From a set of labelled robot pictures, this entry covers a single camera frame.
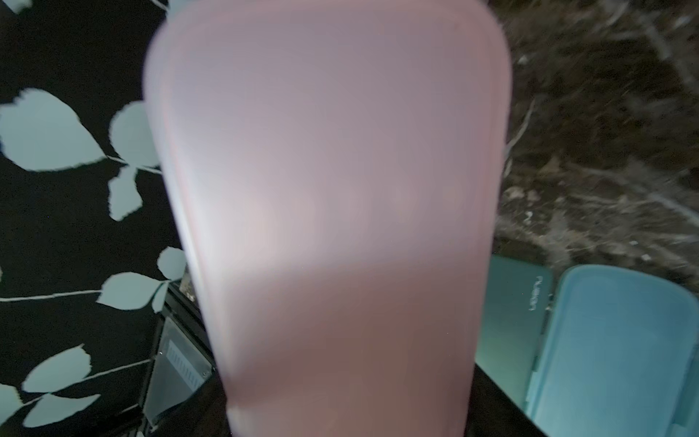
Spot pink pencil case shelf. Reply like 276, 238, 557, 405
143, 1, 513, 436

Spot dark green pencil case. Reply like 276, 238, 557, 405
475, 255, 553, 408

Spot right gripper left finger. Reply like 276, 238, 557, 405
151, 373, 231, 437

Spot teal pencil case shelf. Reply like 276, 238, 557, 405
525, 265, 698, 436

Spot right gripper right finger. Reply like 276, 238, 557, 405
464, 365, 546, 437

